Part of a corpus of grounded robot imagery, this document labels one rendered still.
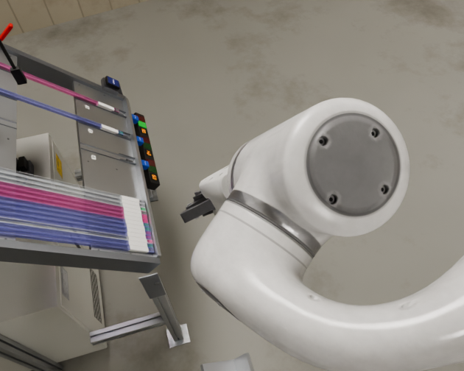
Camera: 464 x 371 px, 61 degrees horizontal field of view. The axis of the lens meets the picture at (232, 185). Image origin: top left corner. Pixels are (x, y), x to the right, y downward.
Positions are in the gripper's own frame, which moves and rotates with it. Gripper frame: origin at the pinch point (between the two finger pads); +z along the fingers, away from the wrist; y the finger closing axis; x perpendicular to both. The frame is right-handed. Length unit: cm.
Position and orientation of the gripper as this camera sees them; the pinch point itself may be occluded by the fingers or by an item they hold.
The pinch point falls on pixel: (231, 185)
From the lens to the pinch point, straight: 53.8
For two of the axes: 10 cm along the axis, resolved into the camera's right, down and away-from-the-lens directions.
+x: 4.7, 8.8, 0.8
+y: -8.5, 4.8, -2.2
